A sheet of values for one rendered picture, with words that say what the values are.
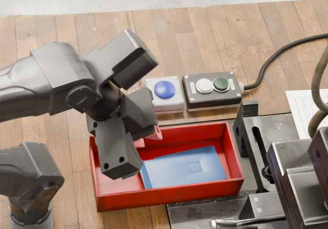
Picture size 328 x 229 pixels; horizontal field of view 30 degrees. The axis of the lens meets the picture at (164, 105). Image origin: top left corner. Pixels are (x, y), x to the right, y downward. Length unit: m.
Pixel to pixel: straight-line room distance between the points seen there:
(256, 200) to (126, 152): 0.27
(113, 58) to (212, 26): 0.55
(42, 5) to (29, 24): 1.29
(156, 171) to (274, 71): 0.35
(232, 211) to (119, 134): 0.32
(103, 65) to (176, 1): 1.84
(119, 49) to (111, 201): 0.31
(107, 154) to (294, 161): 0.26
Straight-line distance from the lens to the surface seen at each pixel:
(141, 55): 0.82
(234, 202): 1.10
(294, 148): 0.89
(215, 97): 1.17
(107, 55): 0.82
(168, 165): 1.10
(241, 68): 1.27
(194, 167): 1.11
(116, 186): 1.08
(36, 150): 0.94
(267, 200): 1.02
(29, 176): 0.90
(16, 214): 1.02
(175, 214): 1.07
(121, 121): 0.86
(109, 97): 0.85
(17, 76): 0.76
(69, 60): 0.78
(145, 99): 0.91
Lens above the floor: 1.86
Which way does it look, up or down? 55 degrees down
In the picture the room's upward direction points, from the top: 10 degrees clockwise
